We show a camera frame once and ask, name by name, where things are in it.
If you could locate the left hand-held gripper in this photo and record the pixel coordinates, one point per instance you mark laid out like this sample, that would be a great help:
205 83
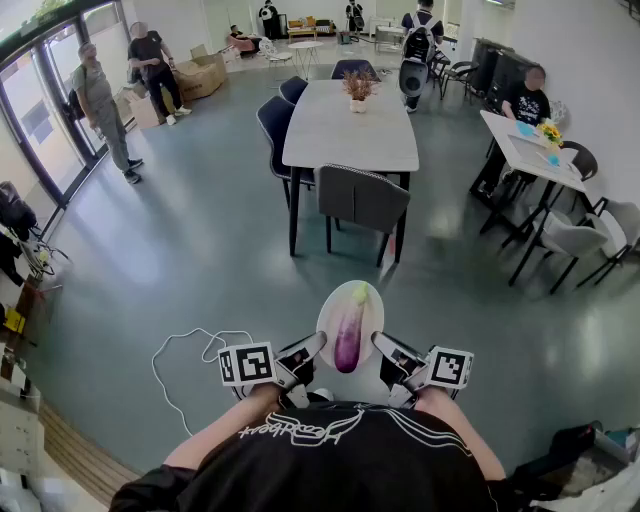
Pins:
247 365

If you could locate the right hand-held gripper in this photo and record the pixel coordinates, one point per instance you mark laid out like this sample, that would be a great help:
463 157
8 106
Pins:
450 367

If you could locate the purple eggplant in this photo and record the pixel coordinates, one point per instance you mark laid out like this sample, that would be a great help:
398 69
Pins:
348 340

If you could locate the white oval plate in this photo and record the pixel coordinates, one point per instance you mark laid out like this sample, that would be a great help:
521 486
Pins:
372 310

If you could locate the person's left forearm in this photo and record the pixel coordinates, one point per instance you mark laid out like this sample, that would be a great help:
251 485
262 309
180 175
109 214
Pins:
225 425

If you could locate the person's right forearm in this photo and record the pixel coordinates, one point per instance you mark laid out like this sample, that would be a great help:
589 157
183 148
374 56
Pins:
465 425

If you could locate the grey marble dining table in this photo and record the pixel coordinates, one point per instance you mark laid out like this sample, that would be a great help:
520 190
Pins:
350 145

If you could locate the person's white shoe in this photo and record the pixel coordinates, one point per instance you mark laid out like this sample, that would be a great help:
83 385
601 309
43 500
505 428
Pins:
324 394

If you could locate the person's black printed shirt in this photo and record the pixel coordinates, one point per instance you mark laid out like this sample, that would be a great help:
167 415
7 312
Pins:
325 475

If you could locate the light grey chair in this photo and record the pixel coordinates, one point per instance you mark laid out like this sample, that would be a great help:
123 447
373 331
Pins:
625 225
575 237

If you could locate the white table black legs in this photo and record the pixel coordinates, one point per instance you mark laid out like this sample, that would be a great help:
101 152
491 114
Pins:
520 155

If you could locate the small blue object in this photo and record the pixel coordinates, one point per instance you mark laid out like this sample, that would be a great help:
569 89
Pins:
553 160

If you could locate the red dried plant white pot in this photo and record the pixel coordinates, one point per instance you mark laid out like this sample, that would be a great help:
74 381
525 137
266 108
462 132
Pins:
357 105

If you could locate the large blue object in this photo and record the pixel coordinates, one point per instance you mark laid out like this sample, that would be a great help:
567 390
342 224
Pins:
527 129

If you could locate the yellow sunflower bouquet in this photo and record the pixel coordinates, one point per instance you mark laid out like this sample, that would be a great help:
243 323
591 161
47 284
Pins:
550 132

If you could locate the round black chair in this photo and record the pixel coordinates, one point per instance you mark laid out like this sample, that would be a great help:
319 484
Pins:
587 160

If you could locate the black white backpack device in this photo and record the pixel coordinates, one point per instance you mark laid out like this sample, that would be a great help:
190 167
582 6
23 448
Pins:
414 80

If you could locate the small cardboard box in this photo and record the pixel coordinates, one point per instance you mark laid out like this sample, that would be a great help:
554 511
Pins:
145 112

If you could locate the black armchair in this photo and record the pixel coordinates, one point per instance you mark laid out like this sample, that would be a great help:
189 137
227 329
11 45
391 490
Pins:
460 70

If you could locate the large cardboard box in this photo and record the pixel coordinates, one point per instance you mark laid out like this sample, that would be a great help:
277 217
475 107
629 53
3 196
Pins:
200 80

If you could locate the yellow box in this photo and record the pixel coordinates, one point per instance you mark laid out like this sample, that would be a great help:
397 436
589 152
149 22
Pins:
14 320

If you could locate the black equipment case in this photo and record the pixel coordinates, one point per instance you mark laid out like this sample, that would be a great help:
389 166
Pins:
487 65
505 70

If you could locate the round white side table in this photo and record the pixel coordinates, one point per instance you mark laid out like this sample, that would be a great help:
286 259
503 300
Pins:
306 45

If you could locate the pink lounge chair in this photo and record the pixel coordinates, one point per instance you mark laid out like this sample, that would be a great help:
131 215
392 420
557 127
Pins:
245 47

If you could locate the green floor machine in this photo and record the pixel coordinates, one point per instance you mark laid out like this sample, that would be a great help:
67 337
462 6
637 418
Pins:
343 37

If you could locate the wooden sofa yellow cushions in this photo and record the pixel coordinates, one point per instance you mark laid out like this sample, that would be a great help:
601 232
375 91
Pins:
302 31

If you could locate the black hanging clothes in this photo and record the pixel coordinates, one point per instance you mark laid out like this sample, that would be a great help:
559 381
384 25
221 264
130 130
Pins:
15 210

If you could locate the black framed glass doors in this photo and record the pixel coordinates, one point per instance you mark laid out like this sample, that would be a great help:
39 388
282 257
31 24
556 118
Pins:
30 115

